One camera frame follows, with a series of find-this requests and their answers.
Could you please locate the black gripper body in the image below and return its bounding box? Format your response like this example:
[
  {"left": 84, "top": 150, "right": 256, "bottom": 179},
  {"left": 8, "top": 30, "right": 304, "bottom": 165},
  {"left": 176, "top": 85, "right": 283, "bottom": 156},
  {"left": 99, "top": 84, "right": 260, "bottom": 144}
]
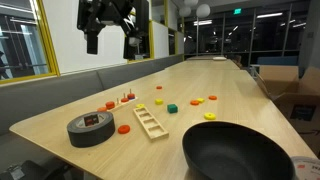
[{"left": 77, "top": 0, "right": 134, "bottom": 33}]

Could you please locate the wooden peg base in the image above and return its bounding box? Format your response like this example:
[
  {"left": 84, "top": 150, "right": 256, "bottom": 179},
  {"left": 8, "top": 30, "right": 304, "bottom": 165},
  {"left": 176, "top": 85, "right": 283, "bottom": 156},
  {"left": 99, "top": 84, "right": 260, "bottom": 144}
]
[{"left": 99, "top": 96, "right": 139, "bottom": 113}]

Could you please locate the small black red card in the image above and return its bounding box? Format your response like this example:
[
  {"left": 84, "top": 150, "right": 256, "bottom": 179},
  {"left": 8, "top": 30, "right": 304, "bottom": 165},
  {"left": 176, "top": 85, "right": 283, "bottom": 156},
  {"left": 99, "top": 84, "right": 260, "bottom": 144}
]
[{"left": 83, "top": 113, "right": 100, "bottom": 127}]

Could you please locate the grey bench seat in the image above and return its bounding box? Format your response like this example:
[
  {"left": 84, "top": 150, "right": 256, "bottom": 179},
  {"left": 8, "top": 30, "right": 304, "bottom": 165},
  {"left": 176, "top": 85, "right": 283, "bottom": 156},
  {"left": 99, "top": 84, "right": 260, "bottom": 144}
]
[{"left": 0, "top": 54, "right": 185, "bottom": 168}]

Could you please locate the grey round container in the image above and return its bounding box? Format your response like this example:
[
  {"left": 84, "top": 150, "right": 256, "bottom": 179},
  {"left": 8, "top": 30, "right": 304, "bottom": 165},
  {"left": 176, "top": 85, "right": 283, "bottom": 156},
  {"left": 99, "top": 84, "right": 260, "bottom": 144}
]
[{"left": 66, "top": 111, "right": 116, "bottom": 149}]

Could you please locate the green cube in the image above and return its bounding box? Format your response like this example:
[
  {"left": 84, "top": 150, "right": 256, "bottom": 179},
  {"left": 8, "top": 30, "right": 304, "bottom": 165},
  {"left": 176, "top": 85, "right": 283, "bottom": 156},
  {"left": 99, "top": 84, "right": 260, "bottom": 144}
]
[{"left": 166, "top": 103, "right": 179, "bottom": 114}]

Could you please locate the wooden slotted tray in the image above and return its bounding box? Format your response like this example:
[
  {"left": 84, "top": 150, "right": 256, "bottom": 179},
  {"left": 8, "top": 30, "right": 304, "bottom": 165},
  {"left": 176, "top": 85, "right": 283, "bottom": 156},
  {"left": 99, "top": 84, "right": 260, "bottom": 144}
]
[{"left": 132, "top": 106, "right": 170, "bottom": 141}]

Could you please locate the black bag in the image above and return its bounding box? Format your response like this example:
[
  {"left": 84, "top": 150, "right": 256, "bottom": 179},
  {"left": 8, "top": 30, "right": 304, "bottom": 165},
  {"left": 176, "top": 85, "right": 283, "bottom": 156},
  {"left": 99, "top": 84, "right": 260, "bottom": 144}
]
[{"left": 0, "top": 159, "right": 69, "bottom": 180}]

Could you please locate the blue sofa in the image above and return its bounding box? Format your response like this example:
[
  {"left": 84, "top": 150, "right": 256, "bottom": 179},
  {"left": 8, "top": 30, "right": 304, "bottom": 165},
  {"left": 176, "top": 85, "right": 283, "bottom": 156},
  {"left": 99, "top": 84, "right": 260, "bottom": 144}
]
[{"left": 256, "top": 55, "right": 300, "bottom": 67}]

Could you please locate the black bowl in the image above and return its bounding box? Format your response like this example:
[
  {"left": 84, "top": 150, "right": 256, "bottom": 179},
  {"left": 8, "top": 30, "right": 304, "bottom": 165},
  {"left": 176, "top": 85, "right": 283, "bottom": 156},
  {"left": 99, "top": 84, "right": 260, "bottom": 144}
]
[{"left": 181, "top": 121, "right": 296, "bottom": 180}]

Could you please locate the cardboard box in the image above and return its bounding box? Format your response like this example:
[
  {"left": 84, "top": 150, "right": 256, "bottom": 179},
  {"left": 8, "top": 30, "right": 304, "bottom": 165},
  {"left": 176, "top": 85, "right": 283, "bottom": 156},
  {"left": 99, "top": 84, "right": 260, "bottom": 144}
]
[{"left": 254, "top": 64, "right": 320, "bottom": 158}]

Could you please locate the white tape roll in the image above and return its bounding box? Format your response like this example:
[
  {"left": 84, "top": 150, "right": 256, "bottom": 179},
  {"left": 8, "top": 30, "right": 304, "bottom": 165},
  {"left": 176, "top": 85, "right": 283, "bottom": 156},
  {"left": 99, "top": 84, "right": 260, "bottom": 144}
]
[{"left": 289, "top": 155, "right": 320, "bottom": 180}]

